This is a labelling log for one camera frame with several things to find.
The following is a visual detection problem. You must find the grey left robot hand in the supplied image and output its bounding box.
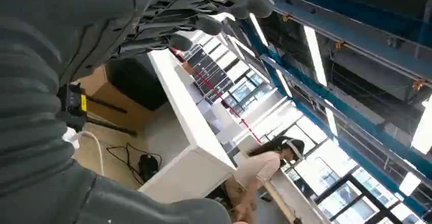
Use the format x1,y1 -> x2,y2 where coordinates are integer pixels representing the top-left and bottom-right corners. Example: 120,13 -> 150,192
0,0 -> 275,224

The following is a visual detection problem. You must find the large black cabinet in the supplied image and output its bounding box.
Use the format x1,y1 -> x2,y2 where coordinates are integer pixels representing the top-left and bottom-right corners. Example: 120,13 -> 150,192
105,53 -> 170,112

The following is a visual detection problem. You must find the black tripod with sensor box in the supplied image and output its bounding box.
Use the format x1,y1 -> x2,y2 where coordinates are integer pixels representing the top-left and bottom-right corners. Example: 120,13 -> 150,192
57,82 -> 138,137

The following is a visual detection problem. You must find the brown cardboard box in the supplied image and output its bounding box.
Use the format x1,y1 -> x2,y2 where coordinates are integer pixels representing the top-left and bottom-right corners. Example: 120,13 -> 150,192
75,64 -> 156,133

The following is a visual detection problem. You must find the black panelled shelf unit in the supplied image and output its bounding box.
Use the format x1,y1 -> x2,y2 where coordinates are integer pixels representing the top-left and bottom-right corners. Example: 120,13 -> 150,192
183,44 -> 234,104

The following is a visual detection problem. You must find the white desk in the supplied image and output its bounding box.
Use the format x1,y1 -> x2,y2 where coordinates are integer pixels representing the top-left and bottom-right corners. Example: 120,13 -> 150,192
138,48 -> 237,205

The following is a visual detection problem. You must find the red barrier tape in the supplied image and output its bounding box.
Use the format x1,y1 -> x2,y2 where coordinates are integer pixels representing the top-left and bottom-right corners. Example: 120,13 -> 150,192
170,47 -> 263,145

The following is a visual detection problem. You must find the black power adapter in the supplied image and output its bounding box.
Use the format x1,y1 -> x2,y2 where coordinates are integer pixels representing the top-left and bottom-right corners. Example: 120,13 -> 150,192
138,153 -> 159,183

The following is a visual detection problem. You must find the long ceiling light panel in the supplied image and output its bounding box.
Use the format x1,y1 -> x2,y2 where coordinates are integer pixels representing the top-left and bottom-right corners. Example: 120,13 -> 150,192
303,25 -> 328,87
324,105 -> 338,137
398,171 -> 422,197
249,13 -> 269,47
275,68 -> 293,99
410,99 -> 432,155

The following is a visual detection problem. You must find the person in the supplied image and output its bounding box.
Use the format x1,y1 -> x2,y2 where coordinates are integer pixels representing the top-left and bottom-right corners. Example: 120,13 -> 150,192
224,135 -> 306,224

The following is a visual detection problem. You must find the white and black headset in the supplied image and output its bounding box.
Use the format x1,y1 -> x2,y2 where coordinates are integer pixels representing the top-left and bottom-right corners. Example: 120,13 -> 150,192
281,138 -> 306,162

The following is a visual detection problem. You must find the pale wooden table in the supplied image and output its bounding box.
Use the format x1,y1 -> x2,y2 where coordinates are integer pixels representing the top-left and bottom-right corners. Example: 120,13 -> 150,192
262,178 -> 303,224

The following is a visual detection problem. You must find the blue ceiling beam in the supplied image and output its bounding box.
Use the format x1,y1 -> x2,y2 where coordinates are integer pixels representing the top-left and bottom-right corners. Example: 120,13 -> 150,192
240,19 -> 432,217

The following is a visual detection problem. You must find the black framed window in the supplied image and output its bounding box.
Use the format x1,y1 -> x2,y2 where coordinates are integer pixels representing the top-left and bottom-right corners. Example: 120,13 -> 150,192
283,148 -> 432,224

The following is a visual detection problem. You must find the white cable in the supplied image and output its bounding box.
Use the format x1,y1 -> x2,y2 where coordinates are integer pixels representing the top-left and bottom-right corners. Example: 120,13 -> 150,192
62,127 -> 105,177

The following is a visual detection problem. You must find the black cable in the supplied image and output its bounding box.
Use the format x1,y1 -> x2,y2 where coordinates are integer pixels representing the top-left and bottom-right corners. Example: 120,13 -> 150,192
105,143 -> 163,186

